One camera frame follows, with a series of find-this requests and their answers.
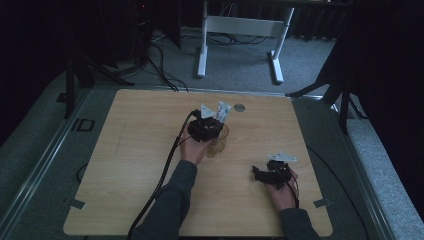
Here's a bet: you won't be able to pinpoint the grey tape strip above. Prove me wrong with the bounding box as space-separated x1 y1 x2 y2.
63 197 87 211
313 197 334 208

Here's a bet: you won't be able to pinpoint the thick black gripper cable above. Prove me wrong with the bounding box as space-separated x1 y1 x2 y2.
126 109 202 240

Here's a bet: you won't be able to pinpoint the black metal stand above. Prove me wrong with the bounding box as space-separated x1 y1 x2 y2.
285 63 368 135
63 46 135 120

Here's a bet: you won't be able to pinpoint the white metal desk frame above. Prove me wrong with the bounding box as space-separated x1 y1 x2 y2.
196 0 296 85

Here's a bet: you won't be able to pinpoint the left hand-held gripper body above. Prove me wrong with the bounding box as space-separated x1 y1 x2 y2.
187 103 225 143

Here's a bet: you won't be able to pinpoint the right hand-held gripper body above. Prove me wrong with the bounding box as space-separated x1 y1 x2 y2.
261 151 298 191

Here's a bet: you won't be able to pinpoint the black rectangular floor bracket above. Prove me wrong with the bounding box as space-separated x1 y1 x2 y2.
77 118 96 132

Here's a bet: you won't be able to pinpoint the black floor cables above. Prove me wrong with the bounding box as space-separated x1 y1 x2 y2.
146 31 268 93

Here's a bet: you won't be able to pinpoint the clear amber glass cup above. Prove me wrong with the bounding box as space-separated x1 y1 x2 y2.
205 122 231 159

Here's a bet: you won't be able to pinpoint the person's right hand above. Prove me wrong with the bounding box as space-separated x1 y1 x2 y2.
264 167 300 212

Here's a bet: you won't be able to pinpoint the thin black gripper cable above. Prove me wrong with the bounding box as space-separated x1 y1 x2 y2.
285 181 301 210

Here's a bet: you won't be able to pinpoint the person's left hand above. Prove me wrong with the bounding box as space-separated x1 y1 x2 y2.
179 133 215 167

